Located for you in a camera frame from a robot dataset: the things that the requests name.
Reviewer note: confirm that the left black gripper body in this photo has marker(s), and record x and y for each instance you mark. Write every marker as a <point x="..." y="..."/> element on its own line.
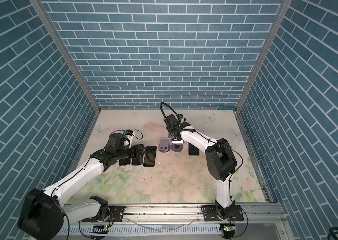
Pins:
<point x="125" y="152"/>

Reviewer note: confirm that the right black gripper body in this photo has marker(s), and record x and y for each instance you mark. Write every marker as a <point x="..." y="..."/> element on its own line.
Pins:
<point x="171" y="133"/>

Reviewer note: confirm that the purple-edged phone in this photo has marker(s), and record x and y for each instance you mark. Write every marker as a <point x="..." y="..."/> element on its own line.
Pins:
<point x="125" y="162"/>

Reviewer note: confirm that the black phone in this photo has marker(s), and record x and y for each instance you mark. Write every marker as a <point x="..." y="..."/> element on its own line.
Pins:
<point x="137" y="159"/>
<point x="193" y="150"/>
<point x="150" y="156"/>

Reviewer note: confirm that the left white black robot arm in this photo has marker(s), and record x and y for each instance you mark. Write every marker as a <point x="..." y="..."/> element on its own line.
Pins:
<point x="45" y="211"/>

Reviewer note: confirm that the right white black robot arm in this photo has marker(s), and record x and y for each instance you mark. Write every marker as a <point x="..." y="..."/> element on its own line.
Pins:
<point x="220" y="159"/>

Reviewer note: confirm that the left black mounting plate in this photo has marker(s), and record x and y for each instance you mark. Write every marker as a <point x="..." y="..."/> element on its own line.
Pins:
<point x="116" y="211"/>

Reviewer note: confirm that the black mounting plate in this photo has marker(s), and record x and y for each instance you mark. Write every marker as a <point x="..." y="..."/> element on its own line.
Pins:
<point x="213" y="213"/>
<point x="116" y="211"/>

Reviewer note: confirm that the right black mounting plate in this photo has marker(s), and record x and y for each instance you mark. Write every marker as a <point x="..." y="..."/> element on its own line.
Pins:
<point x="213" y="213"/>

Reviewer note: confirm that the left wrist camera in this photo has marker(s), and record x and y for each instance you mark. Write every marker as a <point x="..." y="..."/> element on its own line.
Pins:
<point x="128" y="133"/>

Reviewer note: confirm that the white vented cable duct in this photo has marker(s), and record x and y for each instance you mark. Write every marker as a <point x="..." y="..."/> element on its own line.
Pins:
<point x="131" y="230"/>

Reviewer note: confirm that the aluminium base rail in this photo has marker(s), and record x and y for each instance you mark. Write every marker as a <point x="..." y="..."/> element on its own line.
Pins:
<point x="263" y="221"/>

